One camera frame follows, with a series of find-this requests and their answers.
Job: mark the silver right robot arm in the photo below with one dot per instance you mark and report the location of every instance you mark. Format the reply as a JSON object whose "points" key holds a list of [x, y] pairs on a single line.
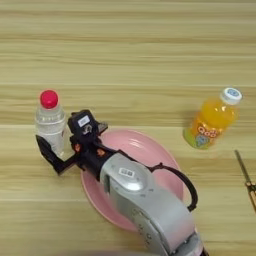
{"points": [[150, 206]]}

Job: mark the pink oval plastic plate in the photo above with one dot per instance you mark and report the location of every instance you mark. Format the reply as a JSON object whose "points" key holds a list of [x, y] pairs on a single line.
{"points": [[156, 150]]}

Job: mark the clear water bottle red cap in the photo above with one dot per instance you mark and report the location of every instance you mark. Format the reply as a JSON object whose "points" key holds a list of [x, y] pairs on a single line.
{"points": [[50, 116]]}

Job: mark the orange juice bottle white cap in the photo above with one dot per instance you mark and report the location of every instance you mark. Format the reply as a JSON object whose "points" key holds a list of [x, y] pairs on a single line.
{"points": [[213, 116]]}

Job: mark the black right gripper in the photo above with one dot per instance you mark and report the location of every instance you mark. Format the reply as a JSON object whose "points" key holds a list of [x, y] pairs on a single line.
{"points": [[91, 156]]}

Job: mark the black box with white label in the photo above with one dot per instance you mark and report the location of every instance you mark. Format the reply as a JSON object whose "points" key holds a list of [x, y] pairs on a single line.
{"points": [[83, 121]]}

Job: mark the thin brown stick tool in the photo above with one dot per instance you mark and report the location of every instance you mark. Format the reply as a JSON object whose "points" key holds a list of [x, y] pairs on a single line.
{"points": [[245, 173]]}

